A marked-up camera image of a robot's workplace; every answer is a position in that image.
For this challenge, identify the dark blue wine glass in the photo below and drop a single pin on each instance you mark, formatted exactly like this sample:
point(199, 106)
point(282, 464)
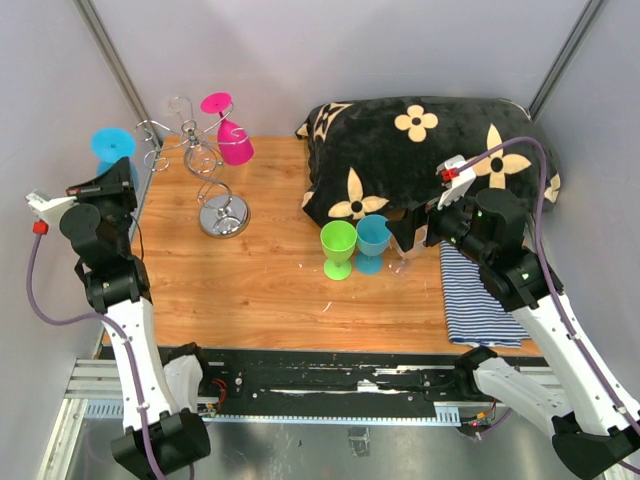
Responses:
point(110, 145)

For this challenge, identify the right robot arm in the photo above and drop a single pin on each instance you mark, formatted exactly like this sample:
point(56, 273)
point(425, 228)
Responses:
point(593, 424)

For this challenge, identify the light blue wine glass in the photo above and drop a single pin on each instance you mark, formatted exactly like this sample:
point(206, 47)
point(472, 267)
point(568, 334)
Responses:
point(373, 238)

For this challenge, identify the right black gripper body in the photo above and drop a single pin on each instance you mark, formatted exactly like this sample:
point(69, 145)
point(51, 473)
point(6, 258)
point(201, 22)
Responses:
point(449, 224)

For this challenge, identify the black floral pillow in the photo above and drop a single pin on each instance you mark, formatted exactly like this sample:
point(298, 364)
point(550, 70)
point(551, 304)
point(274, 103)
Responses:
point(380, 155)

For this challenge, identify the clear wine glass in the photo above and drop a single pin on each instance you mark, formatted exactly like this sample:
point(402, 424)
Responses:
point(403, 260)
point(182, 107)

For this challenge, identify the chrome wine glass rack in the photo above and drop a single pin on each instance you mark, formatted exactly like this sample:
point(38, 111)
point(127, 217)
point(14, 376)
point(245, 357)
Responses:
point(223, 214)

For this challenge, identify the blue striped cloth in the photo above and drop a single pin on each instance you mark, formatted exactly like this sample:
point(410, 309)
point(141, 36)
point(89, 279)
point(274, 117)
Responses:
point(474, 317)

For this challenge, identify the pink wine glass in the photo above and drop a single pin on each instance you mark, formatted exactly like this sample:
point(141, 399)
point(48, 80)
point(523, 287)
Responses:
point(233, 141)

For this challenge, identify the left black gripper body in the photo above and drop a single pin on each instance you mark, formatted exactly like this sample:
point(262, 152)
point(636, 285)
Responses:
point(115, 201)

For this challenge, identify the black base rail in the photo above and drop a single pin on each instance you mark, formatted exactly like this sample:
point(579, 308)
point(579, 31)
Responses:
point(332, 387)

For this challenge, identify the green wine glass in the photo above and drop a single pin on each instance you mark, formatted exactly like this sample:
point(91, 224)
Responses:
point(338, 240)

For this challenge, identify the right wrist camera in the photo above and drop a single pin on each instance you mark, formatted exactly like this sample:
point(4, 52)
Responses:
point(455, 179)

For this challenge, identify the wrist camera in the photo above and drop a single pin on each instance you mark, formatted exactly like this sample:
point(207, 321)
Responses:
point(48, 211)
point(455, 179)

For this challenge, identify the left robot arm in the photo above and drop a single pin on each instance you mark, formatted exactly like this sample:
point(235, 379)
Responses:
point(163, 431)

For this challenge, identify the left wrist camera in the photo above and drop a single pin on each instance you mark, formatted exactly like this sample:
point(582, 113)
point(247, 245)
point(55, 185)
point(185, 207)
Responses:
point(48, 211)

